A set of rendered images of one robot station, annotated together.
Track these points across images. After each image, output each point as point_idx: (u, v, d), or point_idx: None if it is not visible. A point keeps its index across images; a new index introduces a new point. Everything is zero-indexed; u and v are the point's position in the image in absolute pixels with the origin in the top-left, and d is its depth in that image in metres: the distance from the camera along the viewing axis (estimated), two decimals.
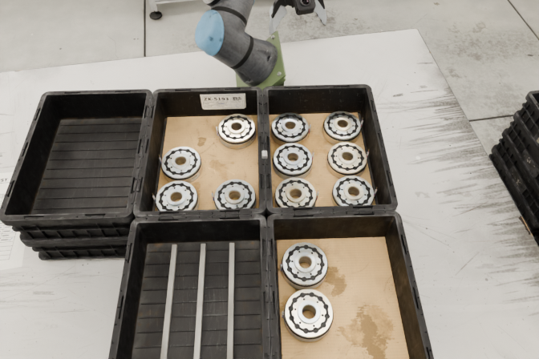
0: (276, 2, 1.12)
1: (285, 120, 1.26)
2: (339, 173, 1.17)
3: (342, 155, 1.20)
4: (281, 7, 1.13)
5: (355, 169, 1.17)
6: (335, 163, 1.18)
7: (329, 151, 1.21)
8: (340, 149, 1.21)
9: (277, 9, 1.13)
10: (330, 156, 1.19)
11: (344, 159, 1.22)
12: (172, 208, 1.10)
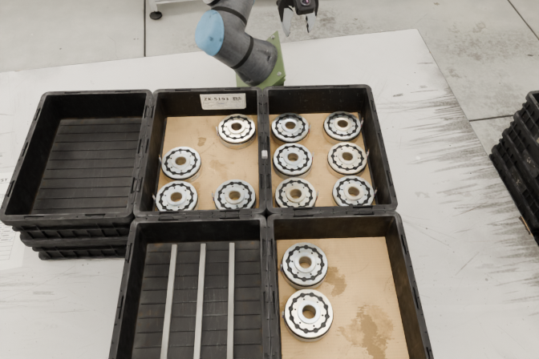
0: (278, 8, 1.13)
1: (285, 120, 1.26)
2: (339, 173, 1.17)
3: (342, 155, 1.20)
4: (286, 10, 1.14)
5: (355, 169, 1.17)
6: (335, 163, 1.18)
7: (329, 151, 1.21)
8: (340, 149, 1.21)
9: (283, 13, 1.14)
10: (330, 156, 1.19)
11: (344, 159, 1.22)
12: (172, 208, 1.10)
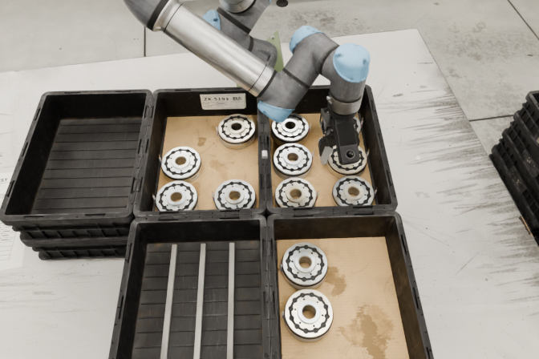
0: (319, 146, 1.12)
1: (285, 120, 1.26)
2: (339, 173, 1.17)
3: None
4: (326, 147, 1.13)
5: (355, 169, 1.17)
6: (335, 163, 1.18)
7: None
8: None
9: (323, 150, 1.13)
10: (330, 156, 1.19)
11: None
12: (172, 208, 1.10)
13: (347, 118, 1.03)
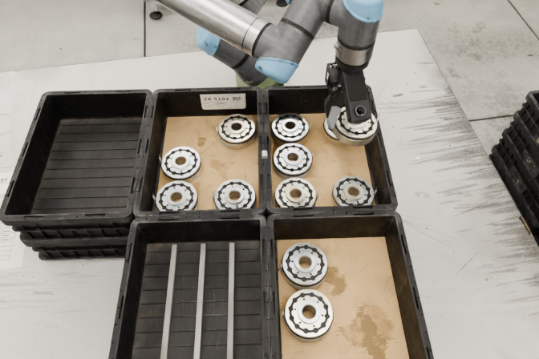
0: (326, 106, 1.00)
1: (285, 120, 1.26)
2: (347, 138, 1.05)
3: None
4: (334, 107, 1.01)
5: (365, 134, 1.06)
6: (343, 127, 1.06)
7: None
8: None
9: (330, 110, 1.01)
10: (338, 119, 1.08)
11: None
12: (172, 208, 1.10)
13: (358, 70, 0.91)
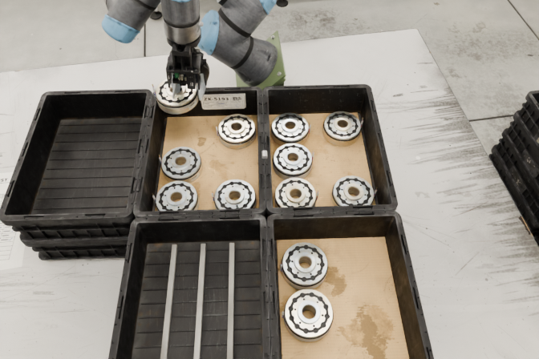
0: (209, 67, 1.07)
1: (285, 120, 1.26)
2: None
3: None
4: (201, 70, 1.08)
5: None
6: None
7: (191, 101, 1.11)
8: (179, 100, 1.11)
9: (204, 72, 1.09)
10: (192, 94, 1.12)
11: None
12: (172, 208, 1.10)
13: None
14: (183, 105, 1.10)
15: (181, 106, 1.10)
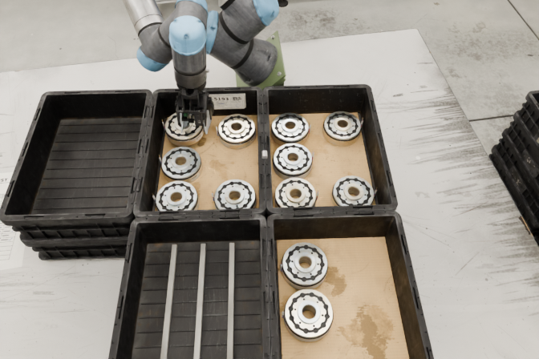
0: (213, 104, 1.18)
1: (285, 120, 1.26)
2: None
3: None
4: (206, 106, 1.19)
5: None
6: None
7: (197, 134, 1.22)
8: (187, 134, 1.22)
9: (209, 108, 1.19)
10: (198, 127, 1.23)
11: None
12: (172, 208, 1.10)
13: None
14: (190, 138, 1.21)
15: (188, 139, 1.21)
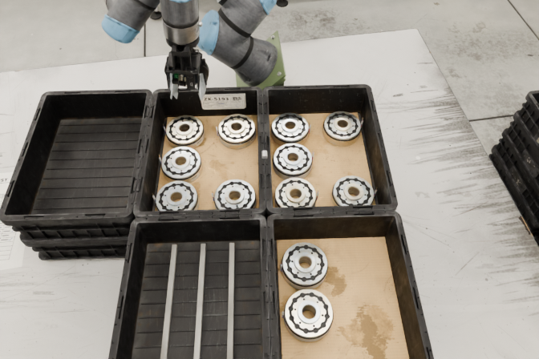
0: (208, 67, 1.08)
1: (285, 120, 1.26)
2: None
3: None
4: (200, 70, 1.08)
5: (181, 118, 1.27)
6: (197, 126, 1.26)
7: (198, 139, 1.23)
8: (187, 138, 1.23)
9: (204, 72, 1.09)
10: (199, 132, 1.24)
11: None
12: (172, 208, 1.10)
13: None
14: (191, 143, 1.22)
15: (189, 143, 1.22)
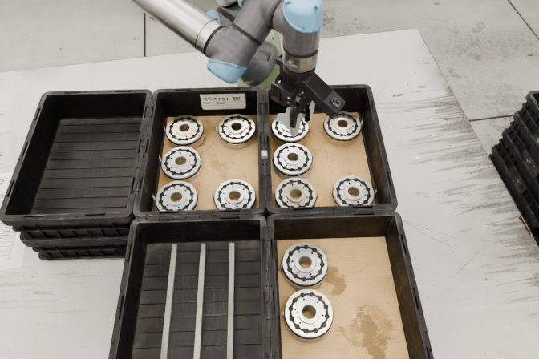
0: (294, 118, 1.03)
1: None
2: None
3: None
4: (298, 115, 1.04)
5: (181, 118, 1.27)
6: (197, 126, 1.26)
7: (198, 139, 1.23)
8: (187, 138, 1.23)
9: (296, 119, 1.05)
10: (199, 132, 1.24)
11: None
12: (172, 208, 1.10)
13: (314, 72, 0.97)
14: (191, 143, 1.22)
15: (189, 143, 1.22)
